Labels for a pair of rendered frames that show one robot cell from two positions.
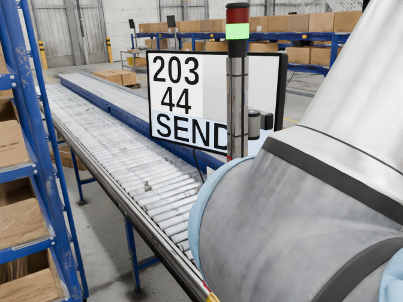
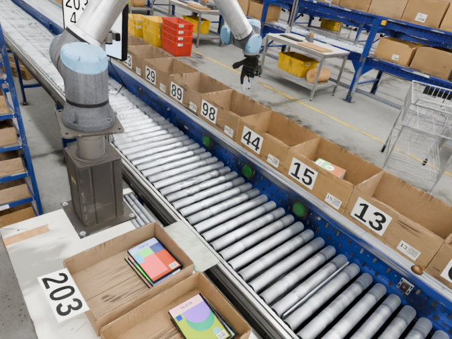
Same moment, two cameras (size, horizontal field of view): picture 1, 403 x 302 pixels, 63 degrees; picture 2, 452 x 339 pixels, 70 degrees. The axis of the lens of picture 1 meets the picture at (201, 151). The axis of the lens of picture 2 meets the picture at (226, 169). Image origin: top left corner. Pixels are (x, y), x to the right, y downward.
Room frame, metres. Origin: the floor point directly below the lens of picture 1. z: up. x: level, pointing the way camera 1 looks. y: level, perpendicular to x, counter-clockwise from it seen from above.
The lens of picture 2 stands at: (-1.11, -0.43, 1.83)
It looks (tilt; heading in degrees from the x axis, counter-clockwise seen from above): 33 degrees down; 346
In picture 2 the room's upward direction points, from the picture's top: 10 degrees clockwise
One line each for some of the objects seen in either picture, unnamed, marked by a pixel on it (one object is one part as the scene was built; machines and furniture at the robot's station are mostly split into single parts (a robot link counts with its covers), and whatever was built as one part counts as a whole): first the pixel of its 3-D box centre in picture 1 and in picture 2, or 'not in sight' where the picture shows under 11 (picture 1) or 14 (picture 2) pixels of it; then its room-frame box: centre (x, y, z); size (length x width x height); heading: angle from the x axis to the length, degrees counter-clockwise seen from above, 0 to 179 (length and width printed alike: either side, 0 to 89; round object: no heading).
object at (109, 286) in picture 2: not in sight; (130, 270); (-0.29, -0.33, 0.80); 0.38 x 0.28 x 0.10; 123
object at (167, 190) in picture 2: not in sight; (196, 181); (0.40, -0.64, 0.72); 0.52 x 0.05 x 0.05; 122
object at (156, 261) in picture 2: not in sight; (155, 258); (-0.22, -0.42, 0.79); 0.19 x 0.14 x 0.02; 35
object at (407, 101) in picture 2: not in sight; (421, 136); (1.63, -3.18, 0.52); 1.07 x 0.56 x 1.03; 144
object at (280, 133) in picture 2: not in sight; (276, 139); (0.51, -1.10, 0.96); 0.39 x 0.29 x 0.17; 32
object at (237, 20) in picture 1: (237, 23); not in sight; (0.77, -0.09, 1.62); 0.05 x 0.05 x 0.06
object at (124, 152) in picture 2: not in sight; (156, 145); (0.79, -0.40, 0.72); 0.52 x 0.05 x 0.05; 122
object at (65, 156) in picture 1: (78, 155); (22, 66); (4.05, 1.62, 0.06); 0.69 x 0.47 x 0.13; 60
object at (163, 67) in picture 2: not in sight; (170, 75); (1.51, -0.48, 0.96); 0.39 x 0.29 x 0.17; 31
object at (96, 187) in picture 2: not in sight; (95, 183); (0.10, -0.15, 0.91); 0.26 x 0.26 x 0.33; 31
